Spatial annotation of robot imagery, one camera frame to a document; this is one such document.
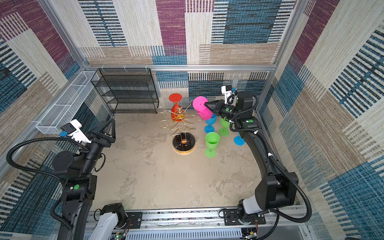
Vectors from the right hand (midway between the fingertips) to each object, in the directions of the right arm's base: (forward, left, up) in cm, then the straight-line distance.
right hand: (204, 106), depth 71 cm
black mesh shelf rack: (+39, +53, -19) cm, 68 cm away
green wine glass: (-2, -6, -26) cm, 27 cm away
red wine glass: (+4, +14, -6) cm, 15 cm away
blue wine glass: (+15, -6, -36) cm, 39 cm away
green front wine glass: (+11, -16, -36) cm, 41 cm away
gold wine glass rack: (+2, +12, -35) cm, 37 cm away
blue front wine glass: (+4, -25, -37) cm, 45 cm away
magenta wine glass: (+2, 0, -6) cm, 7 cm away
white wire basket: (+20, +84, -16) cm, 88 cm away
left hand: (-13, +37, +7) cm, 40 cm away
